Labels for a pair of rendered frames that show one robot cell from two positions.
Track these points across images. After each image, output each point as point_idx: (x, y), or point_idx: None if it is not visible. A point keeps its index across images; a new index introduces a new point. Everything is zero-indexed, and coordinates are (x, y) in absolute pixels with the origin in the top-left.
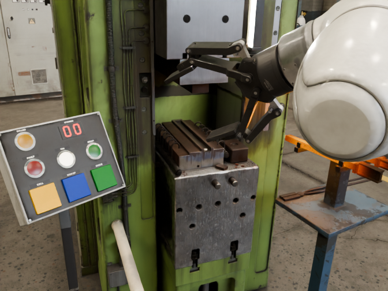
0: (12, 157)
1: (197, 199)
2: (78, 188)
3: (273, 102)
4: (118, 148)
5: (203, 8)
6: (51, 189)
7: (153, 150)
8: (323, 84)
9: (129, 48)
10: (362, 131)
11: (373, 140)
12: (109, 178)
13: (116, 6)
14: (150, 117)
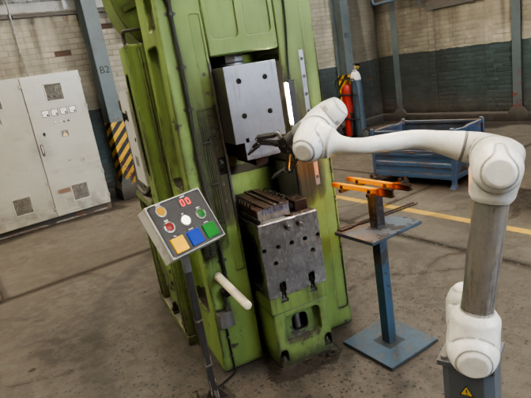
0: (156, 221)
1: (275, 241)
2: (197, 237)
3: None
4: None
5: (254, 107)
6: (182, 238)
7: (235, 213)
8: (296, 142)
9: (207, 142)
10: (307, 152)
11: (310, 153)
12: (214, 229)
13: (195, 116)
14: (229, 189)
